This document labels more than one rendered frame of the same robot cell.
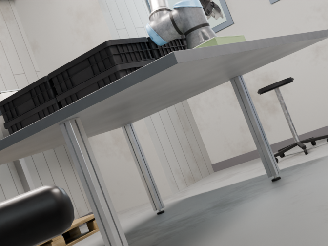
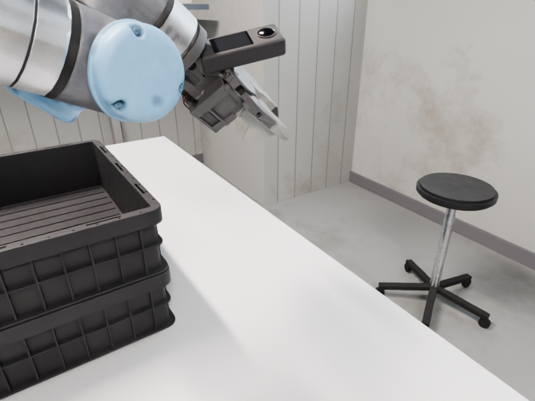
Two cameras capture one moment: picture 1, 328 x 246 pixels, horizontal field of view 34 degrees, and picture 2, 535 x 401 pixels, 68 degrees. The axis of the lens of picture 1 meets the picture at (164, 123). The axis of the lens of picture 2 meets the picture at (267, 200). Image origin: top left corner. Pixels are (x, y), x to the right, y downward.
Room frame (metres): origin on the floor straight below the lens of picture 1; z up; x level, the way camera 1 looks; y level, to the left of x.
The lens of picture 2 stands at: (2.56, -0.74, 1.19)
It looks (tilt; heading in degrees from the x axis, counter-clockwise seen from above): 26 degrees down; 22
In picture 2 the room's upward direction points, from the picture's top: straight up
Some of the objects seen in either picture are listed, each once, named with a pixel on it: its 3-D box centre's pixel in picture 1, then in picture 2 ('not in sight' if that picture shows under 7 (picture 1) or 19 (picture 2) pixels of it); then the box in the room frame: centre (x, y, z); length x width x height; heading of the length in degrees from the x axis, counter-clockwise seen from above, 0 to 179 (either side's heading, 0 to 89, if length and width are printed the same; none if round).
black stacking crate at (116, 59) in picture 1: (102, 68); not in sight; (2.46, 0.17, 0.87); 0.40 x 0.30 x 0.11; 56
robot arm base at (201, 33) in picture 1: (200, 39); not in sight; (2.33, -0.28, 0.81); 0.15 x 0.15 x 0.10
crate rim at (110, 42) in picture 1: (98, 58); not in sight; (2.46, 0.17, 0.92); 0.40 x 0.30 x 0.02; 56
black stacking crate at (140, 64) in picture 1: (110, 90); not in sight; (2.46, 0.17, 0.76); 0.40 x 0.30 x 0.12; 56
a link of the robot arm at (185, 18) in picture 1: (189, 15); not in sight; (2.34, -0.27, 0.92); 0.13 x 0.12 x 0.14; 66
